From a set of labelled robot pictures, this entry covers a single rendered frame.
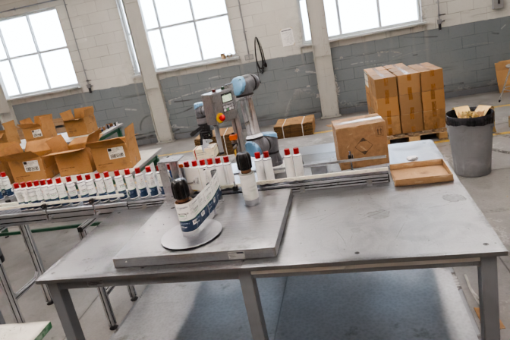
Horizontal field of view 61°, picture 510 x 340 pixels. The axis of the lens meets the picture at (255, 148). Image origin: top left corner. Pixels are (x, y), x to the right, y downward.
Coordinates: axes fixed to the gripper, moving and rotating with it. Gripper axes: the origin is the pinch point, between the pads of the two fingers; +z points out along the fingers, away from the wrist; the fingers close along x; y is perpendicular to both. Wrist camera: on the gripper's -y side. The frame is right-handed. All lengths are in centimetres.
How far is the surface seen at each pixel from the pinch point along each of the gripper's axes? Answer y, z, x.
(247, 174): 48, -7, -87
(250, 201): 47, 9, -87
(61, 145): -168, -2, 77
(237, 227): 43, 12, -111
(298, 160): 73, -2, -59
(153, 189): -22, 7, -54
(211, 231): 31, 11, -115
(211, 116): 25, -34, -53
